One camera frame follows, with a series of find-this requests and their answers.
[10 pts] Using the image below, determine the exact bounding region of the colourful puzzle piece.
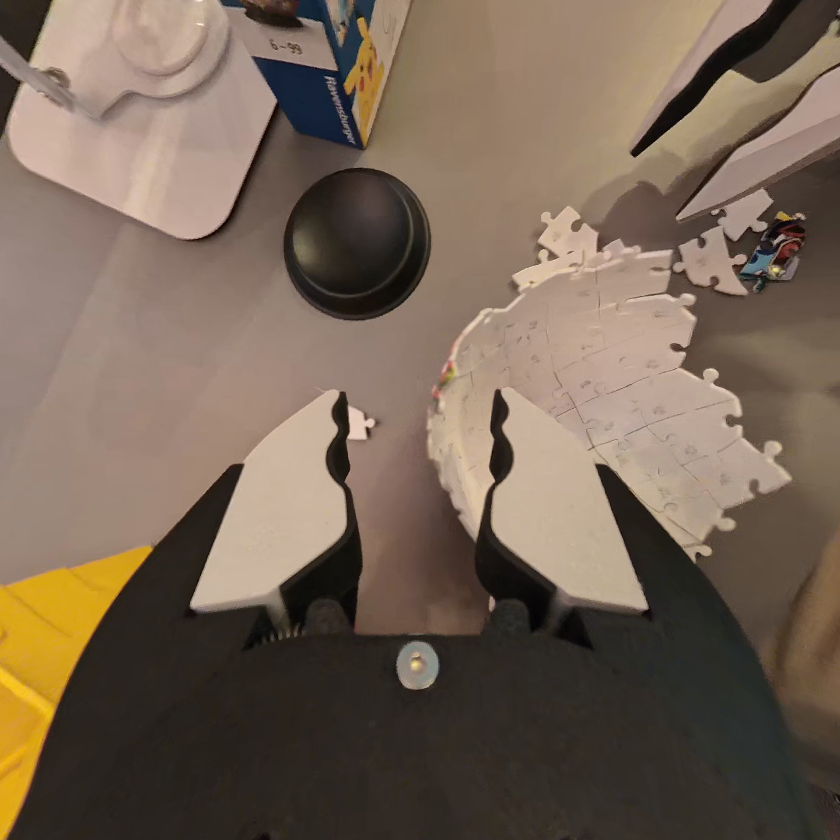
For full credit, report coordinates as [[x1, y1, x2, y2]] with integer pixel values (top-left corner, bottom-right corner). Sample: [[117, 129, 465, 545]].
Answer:
[[740, 210, 807, 293]]

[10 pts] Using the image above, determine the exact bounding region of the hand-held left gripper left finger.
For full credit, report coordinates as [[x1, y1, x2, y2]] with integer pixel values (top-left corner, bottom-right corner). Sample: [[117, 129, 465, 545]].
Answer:
[[189, 389, 364, 632]]

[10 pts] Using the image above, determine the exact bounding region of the yellow plastic bin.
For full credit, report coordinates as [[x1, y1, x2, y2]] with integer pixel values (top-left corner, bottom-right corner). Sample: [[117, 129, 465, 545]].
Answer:
[[0, 545, 155, 834]]

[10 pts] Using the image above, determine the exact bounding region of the blue puzzle box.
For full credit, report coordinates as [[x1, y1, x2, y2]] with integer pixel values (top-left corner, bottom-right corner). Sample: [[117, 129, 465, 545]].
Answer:
[[220, 0, 414, 151]]

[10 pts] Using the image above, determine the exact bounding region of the partly built puzzle ball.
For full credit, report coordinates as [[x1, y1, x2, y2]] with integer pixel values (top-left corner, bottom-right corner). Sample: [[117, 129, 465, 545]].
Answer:
[[427, 241, 793, 564]]

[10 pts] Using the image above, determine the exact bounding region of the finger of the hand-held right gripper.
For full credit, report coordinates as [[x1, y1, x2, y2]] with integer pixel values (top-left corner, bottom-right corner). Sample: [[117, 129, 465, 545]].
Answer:
[[675, 62, 840, 223], [629, 0, 807, 158]]

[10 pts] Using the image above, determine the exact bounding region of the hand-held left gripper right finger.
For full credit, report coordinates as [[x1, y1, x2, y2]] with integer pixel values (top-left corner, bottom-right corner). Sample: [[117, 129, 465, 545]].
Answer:
[[476, 387, 651, 632]]

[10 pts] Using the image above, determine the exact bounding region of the black round ball stand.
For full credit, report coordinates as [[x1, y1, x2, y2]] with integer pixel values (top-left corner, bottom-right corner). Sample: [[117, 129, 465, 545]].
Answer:
[[283, 167, 432, 321]]

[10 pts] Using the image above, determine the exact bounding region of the white document stand base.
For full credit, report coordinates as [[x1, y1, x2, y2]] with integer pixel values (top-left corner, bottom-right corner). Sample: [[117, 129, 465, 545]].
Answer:
[[0, 0, 280, 240]]

